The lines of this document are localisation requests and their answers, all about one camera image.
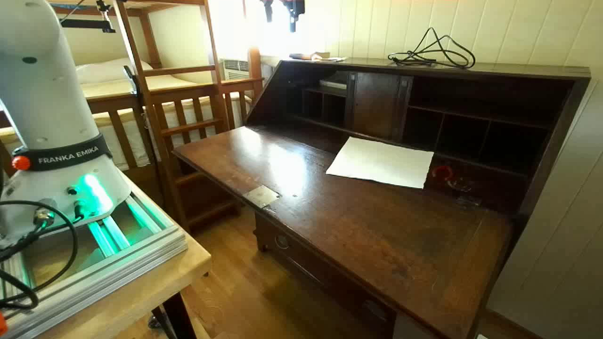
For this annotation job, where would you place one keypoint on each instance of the dark wooden desk drawer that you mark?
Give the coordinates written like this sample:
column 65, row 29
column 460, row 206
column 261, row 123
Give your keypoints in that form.
column 313, row 270

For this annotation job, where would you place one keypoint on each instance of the light wooden table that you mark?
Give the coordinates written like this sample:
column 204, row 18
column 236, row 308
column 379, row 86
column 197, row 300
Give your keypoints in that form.
column 125, row 302

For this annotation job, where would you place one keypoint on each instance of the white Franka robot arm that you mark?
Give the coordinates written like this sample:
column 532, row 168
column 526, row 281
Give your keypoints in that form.
column 38, row 82

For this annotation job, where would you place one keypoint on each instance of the dark wooden secretary desk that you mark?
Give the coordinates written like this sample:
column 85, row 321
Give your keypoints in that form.
column 377, row 219

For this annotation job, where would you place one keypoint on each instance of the dark hanging device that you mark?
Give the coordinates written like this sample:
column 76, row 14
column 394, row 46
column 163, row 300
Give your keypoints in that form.
column 293, row 10

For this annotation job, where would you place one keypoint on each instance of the black mounting bar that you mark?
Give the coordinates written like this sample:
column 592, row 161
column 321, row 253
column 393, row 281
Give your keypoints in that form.
column 85, row 23

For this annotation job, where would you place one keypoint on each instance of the dark wooden cabinet door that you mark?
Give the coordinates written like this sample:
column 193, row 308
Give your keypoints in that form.
column 377, row 104

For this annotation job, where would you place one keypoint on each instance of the white wall heater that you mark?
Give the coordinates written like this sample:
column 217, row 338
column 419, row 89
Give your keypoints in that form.
column 236, row 69

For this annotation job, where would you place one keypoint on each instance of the white mattress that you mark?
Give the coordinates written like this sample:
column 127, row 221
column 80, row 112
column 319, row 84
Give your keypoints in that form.
column 104, row 72

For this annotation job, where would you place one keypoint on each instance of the white paper sheet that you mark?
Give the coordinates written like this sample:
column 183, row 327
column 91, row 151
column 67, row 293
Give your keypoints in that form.
column 383, row 163

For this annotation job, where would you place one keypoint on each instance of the small red object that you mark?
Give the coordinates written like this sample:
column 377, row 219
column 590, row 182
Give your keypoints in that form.
column 447, row 178

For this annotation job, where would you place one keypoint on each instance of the small white card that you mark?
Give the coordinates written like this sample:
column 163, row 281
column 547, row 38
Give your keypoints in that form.
column 263, row 197

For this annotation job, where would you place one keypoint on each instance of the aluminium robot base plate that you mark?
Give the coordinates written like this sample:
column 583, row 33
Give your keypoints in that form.
column 146, row 246

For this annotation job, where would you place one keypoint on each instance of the flat papers pile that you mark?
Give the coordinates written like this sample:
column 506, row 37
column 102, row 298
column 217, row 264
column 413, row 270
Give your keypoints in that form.
column 317, row 57

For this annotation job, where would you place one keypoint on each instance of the grey papers stack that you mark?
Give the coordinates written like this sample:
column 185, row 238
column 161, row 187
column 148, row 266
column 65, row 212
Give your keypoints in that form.
column 334, row 84

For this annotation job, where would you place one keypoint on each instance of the wooden bunk bed frame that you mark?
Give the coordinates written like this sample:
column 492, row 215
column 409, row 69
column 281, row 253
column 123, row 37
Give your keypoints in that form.
column 189, row 95

